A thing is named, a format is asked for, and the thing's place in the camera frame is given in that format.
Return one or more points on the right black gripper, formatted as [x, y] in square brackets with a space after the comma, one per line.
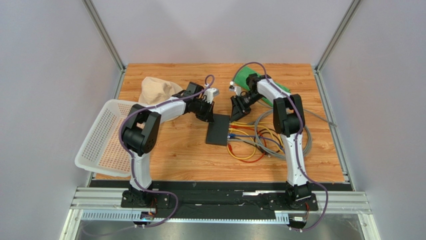
[239, 104]

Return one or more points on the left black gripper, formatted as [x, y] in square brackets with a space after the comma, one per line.
[208, 116]

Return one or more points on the black network switch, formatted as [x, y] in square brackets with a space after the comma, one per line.
[217, 131]

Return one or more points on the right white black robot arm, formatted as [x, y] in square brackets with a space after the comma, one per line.
[288, 122]

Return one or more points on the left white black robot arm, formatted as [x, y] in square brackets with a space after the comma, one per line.
[139, 132]

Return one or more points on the green cloth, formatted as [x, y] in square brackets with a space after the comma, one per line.
[241, 80]

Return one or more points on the beige cloth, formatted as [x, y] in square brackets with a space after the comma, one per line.
[155, 90]

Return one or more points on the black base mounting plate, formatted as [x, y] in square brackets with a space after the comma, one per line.
[220, 200]

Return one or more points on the white plastic basket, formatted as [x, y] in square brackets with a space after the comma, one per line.
[101, 151]

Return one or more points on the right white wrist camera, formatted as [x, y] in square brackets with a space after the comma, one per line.
[233, 87]

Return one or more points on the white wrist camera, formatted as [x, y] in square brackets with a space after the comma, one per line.
[233, 87]
[210, 94]

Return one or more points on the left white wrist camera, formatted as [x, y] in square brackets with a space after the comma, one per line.
[210, 94]

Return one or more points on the aluminium frame rail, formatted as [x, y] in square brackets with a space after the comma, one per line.
[98, 203]

